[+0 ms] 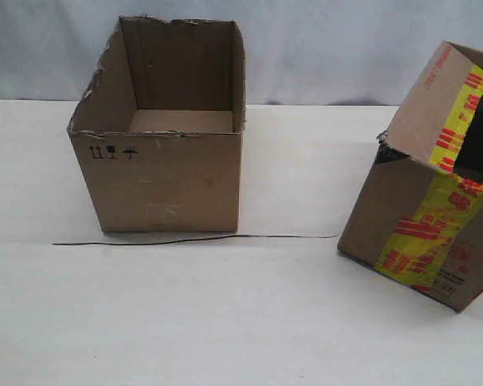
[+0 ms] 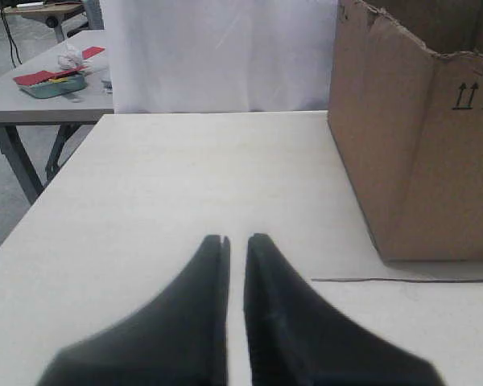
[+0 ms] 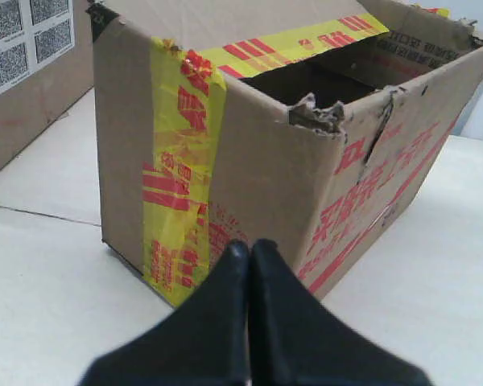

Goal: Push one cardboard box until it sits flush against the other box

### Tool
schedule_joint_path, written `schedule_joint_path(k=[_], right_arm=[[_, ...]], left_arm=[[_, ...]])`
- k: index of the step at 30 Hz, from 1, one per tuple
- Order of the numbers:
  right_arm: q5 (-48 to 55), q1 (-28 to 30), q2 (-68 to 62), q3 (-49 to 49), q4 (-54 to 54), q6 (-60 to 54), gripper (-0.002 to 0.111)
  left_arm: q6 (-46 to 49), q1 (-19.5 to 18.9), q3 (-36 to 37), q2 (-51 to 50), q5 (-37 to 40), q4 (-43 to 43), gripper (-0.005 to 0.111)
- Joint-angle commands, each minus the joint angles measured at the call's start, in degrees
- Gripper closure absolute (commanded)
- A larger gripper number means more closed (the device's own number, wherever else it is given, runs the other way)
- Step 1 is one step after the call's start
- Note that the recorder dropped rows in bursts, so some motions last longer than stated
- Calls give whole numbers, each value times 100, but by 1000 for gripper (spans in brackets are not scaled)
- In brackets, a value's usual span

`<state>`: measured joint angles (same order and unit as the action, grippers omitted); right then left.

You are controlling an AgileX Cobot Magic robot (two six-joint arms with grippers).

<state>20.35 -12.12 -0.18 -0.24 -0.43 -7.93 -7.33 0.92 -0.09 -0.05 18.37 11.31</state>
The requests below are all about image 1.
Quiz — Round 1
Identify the taped cardboard box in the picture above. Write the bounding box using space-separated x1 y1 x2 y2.
338 42 483 311

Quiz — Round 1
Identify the open brown cardboard box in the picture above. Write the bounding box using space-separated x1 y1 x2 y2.
67 15 246 232

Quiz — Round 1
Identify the thin black wire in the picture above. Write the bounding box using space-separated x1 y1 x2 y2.
52 233 339 246

